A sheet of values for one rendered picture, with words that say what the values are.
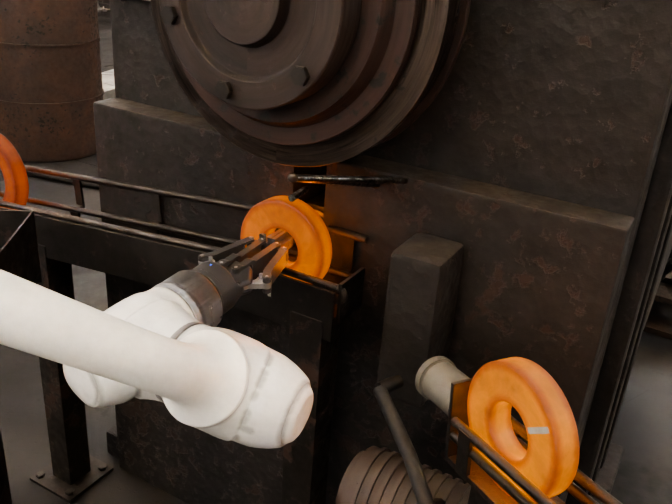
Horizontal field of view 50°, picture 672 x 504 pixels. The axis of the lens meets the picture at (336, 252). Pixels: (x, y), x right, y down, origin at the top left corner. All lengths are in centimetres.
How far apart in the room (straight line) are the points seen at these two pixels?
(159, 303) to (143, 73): 62
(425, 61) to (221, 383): 46
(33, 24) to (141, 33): 242
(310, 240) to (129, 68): 53
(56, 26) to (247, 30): 291
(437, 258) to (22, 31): 306
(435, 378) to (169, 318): 34
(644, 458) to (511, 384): 130
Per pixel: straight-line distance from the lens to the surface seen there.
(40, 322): 66
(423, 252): 99
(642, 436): 217
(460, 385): 88
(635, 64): 100
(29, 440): 197
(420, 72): 92
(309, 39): 89
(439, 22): 90
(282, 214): 110
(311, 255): 109
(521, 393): 80
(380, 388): 104
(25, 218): 131
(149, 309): 87
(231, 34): 95
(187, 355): 71
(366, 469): 102
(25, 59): 383
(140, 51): 140
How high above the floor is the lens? 120
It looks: 25 degrees down
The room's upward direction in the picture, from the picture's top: 4 degrees clockwise
